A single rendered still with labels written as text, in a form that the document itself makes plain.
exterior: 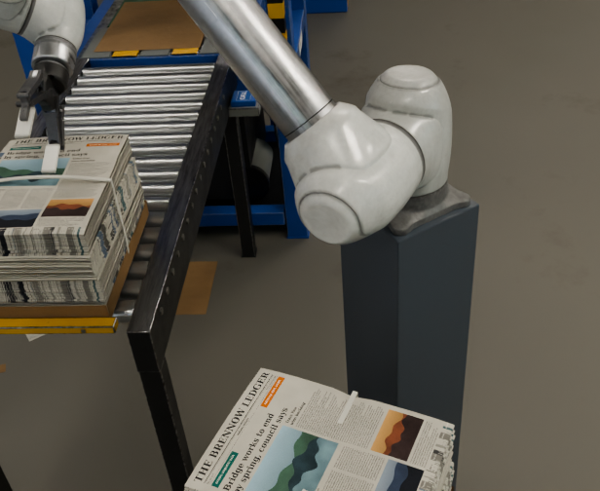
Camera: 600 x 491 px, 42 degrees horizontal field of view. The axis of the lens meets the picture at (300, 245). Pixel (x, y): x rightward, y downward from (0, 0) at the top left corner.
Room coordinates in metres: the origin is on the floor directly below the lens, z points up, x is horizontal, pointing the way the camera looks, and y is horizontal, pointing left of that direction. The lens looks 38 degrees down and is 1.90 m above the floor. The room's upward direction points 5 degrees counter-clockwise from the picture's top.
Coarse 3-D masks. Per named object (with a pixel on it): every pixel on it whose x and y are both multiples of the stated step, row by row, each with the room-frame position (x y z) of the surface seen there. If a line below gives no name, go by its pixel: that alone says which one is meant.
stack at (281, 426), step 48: (288, 384) 0.98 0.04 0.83; (240, 432) 0.88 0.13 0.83; (288, 432) 0.87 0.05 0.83; (336, 432) 0.86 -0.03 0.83; (384, 432) 0.85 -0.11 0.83; (432, 432) 0.84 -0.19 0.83; (192, 480) 0.79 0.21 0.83; (240, 480) 0.78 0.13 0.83; (288, 480) 0.77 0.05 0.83; (336, 480) 0.77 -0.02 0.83; (384, 480) 0.76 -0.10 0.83; (432, 480) 0.75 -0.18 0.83
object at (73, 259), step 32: (0, 192) 1.39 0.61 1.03; (32, 192) 1.38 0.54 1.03; (64, 192) 1.37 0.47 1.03; (96, 192) 1.36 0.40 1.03; (0, 224) 1.28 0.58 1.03; (32, 224) 1.26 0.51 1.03; (64, 224) 1.25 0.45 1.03; (96, 224) 1.29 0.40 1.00; (0, 256) 1.24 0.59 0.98; (32, 256) 1.23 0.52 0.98; (64, 256) 1.23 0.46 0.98; (96, 256) 1.25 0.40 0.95; (0, 288) 1.24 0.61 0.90; (32, 288) 1.23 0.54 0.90; (64, 288) 1.22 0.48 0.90; (96, 288) 1.22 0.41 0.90
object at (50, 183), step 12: (12, 180) 1.44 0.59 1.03; (24, 180) 1.43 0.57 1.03; (36, 180) 1.43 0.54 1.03; (48, 180) 1.43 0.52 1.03; (60, 180) 1.42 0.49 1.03; (72, 180) 1.42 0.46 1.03; (84, 180) 1.42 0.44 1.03; (108, 192) 1.40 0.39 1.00; (108, 204) 1.38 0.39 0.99; (120, 204) 1.43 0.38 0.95; (120, 228) 1.39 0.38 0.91; (120, 240) 1.38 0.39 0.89
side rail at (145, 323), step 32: (224, 64) 2.42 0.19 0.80; (224, 96) 2.24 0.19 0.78; (224, 128) 2.19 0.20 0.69; (192, 160) 1.84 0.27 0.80; (192, 192) 1.69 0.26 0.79; (192, 224) 1.63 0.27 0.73; (160, 256) 1.43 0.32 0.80; (160, 288) 1.31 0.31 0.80; (160, 320) 1.25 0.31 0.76; (160, 352) 1.21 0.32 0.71
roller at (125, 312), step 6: (120, 300) 1.29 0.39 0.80; (126, 300) 1.29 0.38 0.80; (132, 300) 1.28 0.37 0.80; (120, 306) 1.27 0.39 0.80; (126, 306) 1.27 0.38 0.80; (132, 306) 1.27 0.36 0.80; (114, 312) 1.26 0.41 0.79; (120, 312) 1.26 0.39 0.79; (126, 312) 1.26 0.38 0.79; (120, 318) 1.26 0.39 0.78; (126, 318) 1.25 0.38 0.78
